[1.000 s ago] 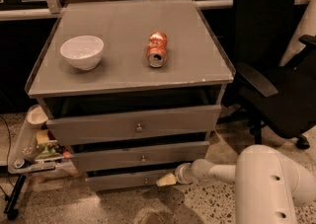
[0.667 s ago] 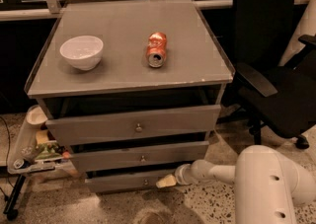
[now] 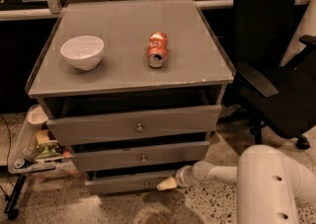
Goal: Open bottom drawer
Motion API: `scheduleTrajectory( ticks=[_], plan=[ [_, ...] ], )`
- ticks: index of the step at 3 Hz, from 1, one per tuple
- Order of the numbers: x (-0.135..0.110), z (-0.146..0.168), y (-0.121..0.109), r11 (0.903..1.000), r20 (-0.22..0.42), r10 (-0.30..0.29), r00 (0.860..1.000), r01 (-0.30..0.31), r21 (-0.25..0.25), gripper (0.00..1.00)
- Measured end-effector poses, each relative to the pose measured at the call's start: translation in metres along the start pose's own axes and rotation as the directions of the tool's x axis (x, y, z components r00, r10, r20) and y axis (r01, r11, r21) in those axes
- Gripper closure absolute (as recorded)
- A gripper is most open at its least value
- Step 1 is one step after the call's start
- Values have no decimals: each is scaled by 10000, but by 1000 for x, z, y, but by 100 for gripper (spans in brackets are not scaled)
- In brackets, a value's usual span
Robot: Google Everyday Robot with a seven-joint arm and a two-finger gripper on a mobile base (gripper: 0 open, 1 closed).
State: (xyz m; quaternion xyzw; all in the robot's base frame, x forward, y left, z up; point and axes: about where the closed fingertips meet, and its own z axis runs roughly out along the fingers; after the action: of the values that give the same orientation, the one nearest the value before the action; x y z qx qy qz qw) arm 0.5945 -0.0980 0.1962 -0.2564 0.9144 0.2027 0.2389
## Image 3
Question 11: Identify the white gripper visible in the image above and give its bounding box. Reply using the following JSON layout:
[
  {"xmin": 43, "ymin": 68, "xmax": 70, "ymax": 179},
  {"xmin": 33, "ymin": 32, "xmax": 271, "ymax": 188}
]
[{"xmin": 157, "ymin": 166, "xmax": 198, "ymax": 191}]

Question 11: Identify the grey drawer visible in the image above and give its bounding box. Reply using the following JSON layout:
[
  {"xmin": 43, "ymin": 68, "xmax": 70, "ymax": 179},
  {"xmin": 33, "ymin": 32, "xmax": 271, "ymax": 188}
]
[
  {"xmin": 85, "ymin": 170, "xmax": 175, "ymax": 194},
  {"xmin": 71, "ymin": 141, "xmax": 209, "ymax": 172},
  {"xmin": 47, "ymin": 105, "xmax": 221, "ymax": 145}
]

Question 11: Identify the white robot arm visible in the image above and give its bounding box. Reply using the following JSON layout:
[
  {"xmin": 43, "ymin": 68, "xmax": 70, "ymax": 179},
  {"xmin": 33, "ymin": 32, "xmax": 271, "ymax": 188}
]
[{"xmin": 157, "ymin": 145, "xmax": 316, "ymax": 224}]

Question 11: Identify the grey drawer cabinet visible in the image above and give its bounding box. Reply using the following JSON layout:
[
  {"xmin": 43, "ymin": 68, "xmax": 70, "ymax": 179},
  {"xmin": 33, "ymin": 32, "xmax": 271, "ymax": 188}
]
[{"xmin": 27, "ymin": 0, "xmax": 234, "ymax": 181}]

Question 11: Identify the green snack bag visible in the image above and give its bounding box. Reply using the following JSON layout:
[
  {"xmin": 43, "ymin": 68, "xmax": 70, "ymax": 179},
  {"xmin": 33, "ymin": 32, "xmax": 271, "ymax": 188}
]
[{"xmin": 36, "ymin": 142, "xmax": 63, "ymax": 160}]

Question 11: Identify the crushed orange soda can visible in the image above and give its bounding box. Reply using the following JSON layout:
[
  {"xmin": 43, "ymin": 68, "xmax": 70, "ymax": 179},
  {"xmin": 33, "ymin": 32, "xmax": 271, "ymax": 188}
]
[{"xmin": 146, "ymin": 32, "xmax": 168, "ymax": 68}]

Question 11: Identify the black office chair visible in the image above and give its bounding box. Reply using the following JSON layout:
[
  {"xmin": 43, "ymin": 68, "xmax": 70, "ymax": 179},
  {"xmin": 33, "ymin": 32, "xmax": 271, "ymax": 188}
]
[{"xmin": 223, "ymin": 0, "xmax": 316, "ymax": 150}]

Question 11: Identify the white ceramic bowl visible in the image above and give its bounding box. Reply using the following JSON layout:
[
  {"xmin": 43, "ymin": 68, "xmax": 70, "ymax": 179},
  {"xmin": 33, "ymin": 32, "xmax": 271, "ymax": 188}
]
[{"xmin": 60, "ymin": 36, "xmax": 105, "ymax": 70}]

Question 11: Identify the black tray stand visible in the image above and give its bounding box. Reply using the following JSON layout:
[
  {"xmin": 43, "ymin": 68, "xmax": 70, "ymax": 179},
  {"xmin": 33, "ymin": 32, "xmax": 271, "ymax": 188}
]
[{"xmin": 4, "ymin": 175, "xmax": 27, "ymax": 220}]

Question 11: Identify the metal railing bar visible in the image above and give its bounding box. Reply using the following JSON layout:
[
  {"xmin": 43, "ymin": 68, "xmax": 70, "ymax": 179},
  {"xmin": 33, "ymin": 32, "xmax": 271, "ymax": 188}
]
[{"xmin": 0, "ymin": 0, "xmax": 311, "ymax": 21}]

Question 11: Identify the black floor cable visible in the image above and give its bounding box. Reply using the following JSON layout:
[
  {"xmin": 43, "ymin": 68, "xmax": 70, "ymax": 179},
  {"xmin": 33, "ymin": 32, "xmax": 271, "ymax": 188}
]
[{"xmin": 0, "ymin": 114, "xmax": 13, "ymax": 202}]

